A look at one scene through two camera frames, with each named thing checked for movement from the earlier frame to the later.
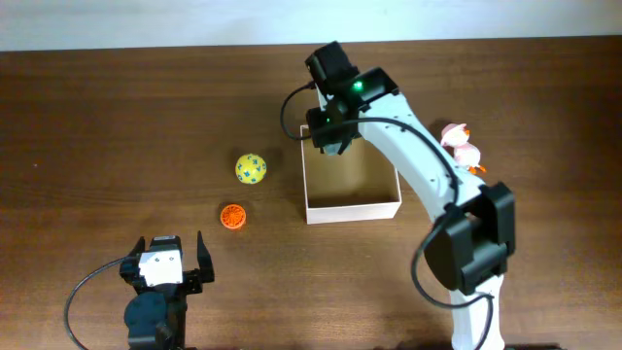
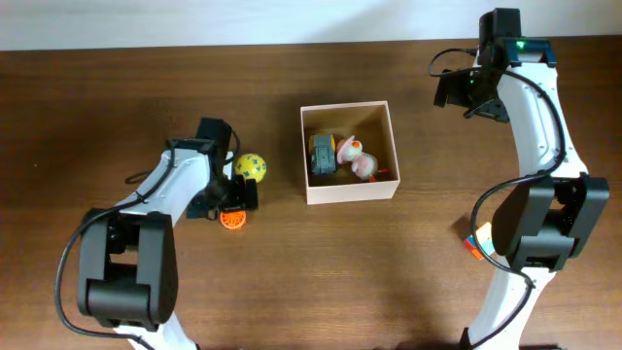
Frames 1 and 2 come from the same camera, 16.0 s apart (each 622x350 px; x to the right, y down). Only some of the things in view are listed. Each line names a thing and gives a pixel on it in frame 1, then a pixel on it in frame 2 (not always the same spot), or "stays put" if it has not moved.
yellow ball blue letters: x=251 y=168 stays put
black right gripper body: x=325 y=124 -> x=473 y=92
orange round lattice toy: x=232 y=216 stays put
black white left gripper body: x=190 y=282 -> x=225 y=194
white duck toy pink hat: x=456 y=136 -> x=364 y=165
